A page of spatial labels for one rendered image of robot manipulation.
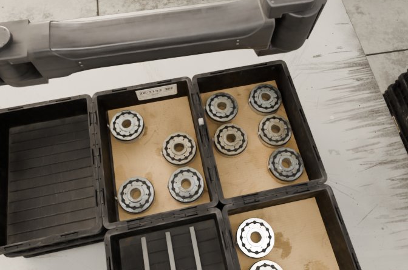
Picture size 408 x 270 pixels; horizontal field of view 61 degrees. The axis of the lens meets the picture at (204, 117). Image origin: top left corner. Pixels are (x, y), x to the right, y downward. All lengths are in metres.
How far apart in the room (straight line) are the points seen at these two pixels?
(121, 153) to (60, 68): 0.63
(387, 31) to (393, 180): 1.49
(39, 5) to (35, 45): 2.23
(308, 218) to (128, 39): 0.77
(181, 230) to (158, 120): 0.34
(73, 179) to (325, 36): 1.08
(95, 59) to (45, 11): 2.19
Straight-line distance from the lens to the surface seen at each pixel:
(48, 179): 1.13
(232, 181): 1.03
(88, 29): 0.48
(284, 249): 1.03
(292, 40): 0.51
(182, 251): 1.00
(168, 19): 0.47
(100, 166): 0.98
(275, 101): 1.11
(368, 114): 1.39
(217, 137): 1.04
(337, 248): 1.03
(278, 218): 1.03
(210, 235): 1.01
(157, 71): 1.34
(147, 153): 1.07
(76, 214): 1.07
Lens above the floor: 1.83
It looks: 66 degrees down
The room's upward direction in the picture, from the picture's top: 1 degrees clockwise
